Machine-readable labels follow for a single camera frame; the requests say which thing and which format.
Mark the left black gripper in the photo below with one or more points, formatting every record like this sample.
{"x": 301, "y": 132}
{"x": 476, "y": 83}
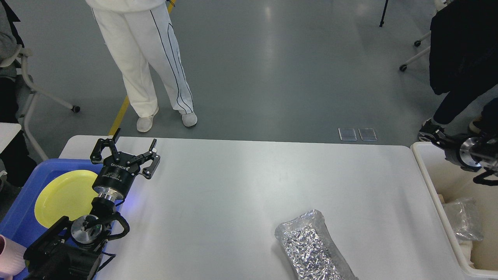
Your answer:
{"x": 120, "y": 169}

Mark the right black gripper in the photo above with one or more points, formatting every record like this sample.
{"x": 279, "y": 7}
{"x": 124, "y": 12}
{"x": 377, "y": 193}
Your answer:
{"x": 457, "y": 147}

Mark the yellow plastic plate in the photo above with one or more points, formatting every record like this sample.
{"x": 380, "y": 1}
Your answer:
{"x": 70, "y": 194}

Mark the silver foil bag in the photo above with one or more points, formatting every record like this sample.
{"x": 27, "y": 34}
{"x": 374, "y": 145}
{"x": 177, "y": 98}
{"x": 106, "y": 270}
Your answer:
{"x": 464, "y": 219}
{"x": 310, "y": 249}

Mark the large white paper cup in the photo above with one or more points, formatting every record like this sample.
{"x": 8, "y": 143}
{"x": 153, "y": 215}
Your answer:
{"x": 466, "y": 248}

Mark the pink cup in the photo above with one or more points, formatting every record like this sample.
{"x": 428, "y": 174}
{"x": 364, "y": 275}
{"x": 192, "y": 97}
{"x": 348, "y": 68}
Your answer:
{"x": 11, "y": 258}

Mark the silver foil bag front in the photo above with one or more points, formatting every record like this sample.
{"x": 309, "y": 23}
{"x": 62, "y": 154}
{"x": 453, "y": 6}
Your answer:
{"x": 310, "y": 249}

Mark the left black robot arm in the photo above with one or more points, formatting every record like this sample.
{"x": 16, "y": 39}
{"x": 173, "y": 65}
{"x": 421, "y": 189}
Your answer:
{"x": 75, "y": 249}

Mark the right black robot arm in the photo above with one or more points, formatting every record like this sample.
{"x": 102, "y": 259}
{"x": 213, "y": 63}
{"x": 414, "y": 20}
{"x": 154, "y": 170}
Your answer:
{"x": 471, "y": 152}

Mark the beige plastic bin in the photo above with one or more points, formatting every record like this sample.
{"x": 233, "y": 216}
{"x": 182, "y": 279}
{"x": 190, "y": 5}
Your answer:
{"x": 450, "y": 181}

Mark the person at right edge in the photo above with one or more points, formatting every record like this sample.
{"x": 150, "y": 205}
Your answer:
{"x": 486, "y": 122}

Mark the floor socket plate right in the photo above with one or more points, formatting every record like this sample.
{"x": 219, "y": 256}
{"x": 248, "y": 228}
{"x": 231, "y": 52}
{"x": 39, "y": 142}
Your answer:
{"x": 368, "y": 134}

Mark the floor socket plate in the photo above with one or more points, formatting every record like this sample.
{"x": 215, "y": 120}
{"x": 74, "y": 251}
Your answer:
{"x": 347, "y": 134}
{"x": 368, "y": 134}

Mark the floor socket plate left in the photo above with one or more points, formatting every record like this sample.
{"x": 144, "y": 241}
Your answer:
{"x": 347, "y": 134}

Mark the person with black sneakers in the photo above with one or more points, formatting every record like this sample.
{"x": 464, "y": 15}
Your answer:
{"x": 463, "y": 56}

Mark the seated person at left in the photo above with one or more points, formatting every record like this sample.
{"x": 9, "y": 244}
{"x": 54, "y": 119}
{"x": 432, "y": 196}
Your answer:
{"x": 15, "y": 157}

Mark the office chair left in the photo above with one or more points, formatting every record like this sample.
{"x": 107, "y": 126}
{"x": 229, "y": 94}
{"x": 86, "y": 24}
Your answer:
{"x": 27, "y": 95}

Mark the white side table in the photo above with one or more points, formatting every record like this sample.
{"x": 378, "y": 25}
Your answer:
{"x": 8, "y": 131}

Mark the black tripod leg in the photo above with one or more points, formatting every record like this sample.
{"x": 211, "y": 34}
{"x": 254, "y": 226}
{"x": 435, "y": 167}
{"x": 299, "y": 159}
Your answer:
{"x": 383, "y": 15}

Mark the person in white trousers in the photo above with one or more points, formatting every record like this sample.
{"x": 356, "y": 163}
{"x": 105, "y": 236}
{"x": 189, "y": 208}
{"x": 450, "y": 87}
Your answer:
{"x": 139, "y": 36}

